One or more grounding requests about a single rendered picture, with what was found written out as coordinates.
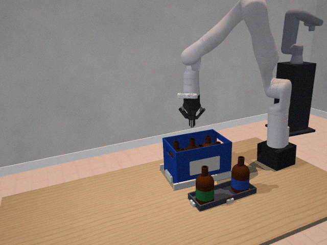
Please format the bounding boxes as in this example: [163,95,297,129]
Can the blue crate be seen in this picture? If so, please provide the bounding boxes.
[162,130,231,184]

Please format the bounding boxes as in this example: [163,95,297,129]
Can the brown bottle with green label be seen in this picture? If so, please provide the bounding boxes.
[196,165,214,205]

